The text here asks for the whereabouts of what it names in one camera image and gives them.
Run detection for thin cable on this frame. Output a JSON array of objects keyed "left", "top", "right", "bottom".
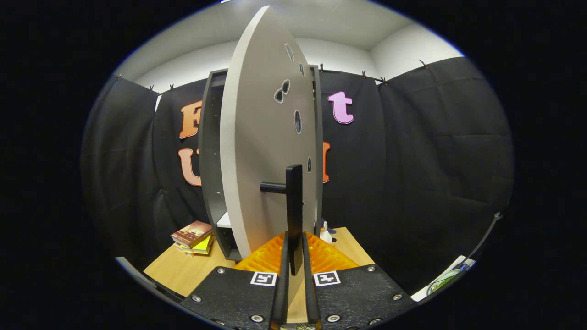
[{"left": 471, "top": 212, "right": 504, "bottom": 263}]

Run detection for black backdrop cloth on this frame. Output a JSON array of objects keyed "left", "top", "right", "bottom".
[{"left": 80, "top": 56, "right": 514, "bottom": 294}]

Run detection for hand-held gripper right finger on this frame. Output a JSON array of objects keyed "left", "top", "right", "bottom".
[{"left": 301, "top": 231, "right": 416, "bottom": 330}]

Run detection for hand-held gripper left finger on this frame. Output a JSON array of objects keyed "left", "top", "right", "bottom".
[{"left": 180, "top": 231, "right": 291, "bottom": 330}]

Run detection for brown book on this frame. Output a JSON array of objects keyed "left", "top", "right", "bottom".
[{"left": 171, "top": 220, "right": 213, "bottom": 248}]

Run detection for row of black cloth clips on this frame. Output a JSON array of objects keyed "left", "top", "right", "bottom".
[{"left": 117, "top": 59, "right": 429, "bottom": 92}]

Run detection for small penguin figurine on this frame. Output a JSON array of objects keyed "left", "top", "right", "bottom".
[{"left": 319, "top": 219, "right": 338, "bottom": 244}]

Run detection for dark grey shoe cabinet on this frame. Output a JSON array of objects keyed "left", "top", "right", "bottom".
[{"left": 198, "top": 64, "right": 324, "bottom": 262}]

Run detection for black door handle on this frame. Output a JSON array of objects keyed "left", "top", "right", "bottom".
[{"left": 260, "top": 164, "right": 304, "bottom": 276}]

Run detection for white side table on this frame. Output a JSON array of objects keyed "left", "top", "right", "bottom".
[{"left": 410, "top": 255, "right": 476, "bottom": 302}]

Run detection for beige shoe cabinet door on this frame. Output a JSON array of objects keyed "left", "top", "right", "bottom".
[{"left": 219, "top": 5, "right": 319, "bottom": 260}]

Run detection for yellow book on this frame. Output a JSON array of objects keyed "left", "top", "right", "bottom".
[{"left": 174, "top": 234, "right": 215, "bottom": 257}]

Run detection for green round object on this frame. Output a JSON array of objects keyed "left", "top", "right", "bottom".
[{"left": 426, "top": 269, "right": 463, "bottom": 295}]

